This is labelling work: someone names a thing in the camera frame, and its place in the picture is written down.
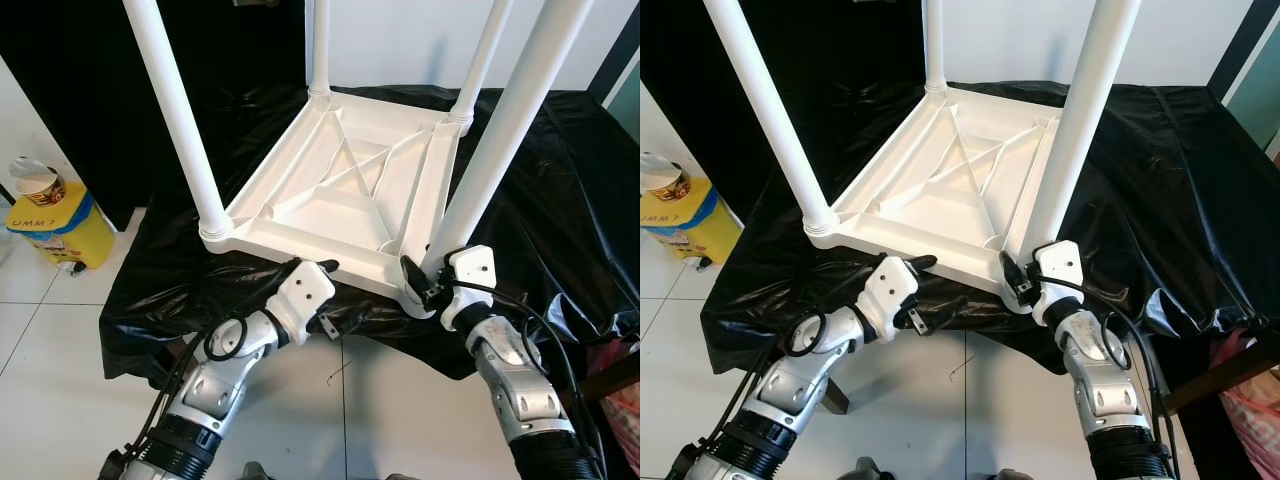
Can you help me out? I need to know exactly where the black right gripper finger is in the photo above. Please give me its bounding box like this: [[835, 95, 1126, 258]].
[[999, 249, 1032, 299], [399, 254, 437, 302]]

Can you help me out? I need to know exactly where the white plastic table top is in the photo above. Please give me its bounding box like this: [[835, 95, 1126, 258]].
[[805, 82, 1063, 311], [200, 85, 476, 319]]

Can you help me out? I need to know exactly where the black plastic table cover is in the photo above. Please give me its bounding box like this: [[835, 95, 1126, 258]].
[[100, 85, 641, 381], [700, 80, 1280, 381]]

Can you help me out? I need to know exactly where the pink patterned bag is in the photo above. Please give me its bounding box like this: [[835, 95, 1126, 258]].
[[1210, 330, 1280, 480], [598, 340, 641, 471]]

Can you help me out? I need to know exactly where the yellow storage box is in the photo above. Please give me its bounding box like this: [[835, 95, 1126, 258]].
[[640, 180, 731, 266], [5, 190, 116, 271]]

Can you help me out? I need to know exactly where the white instant noodle cup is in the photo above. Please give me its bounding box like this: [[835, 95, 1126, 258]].
[[640, 152, 691, 203], [10, 157, 66, 208]]

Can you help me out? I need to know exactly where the black door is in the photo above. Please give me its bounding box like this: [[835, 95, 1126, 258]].
[[640, 0, 926, 226], [0, 0, 309, 231]]

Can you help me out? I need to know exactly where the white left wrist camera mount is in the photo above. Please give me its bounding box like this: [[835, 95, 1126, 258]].
[[268, 260, 338, 346], [858, 256, 921, 343]]

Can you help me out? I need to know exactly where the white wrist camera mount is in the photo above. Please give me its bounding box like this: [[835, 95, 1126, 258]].
[[858, 256, 921, 343], [268, 260, 338, 346], [1032, 240, 1086, 326], [440, 245, 498, 331]]

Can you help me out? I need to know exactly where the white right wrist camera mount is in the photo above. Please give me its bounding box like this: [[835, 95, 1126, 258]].
[[1032, 240, 1086, 326], [440, 245, 498, 331]]

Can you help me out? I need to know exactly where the dark door frame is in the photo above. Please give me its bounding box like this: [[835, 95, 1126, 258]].
[[585, 0, 641, 101], [1205, 0, 1280, 96]]

